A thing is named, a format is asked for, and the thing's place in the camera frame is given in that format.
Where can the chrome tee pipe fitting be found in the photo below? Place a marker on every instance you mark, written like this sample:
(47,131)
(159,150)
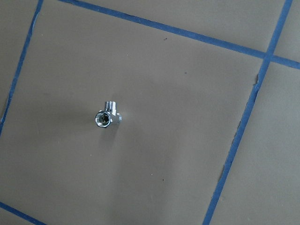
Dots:
(108,116)

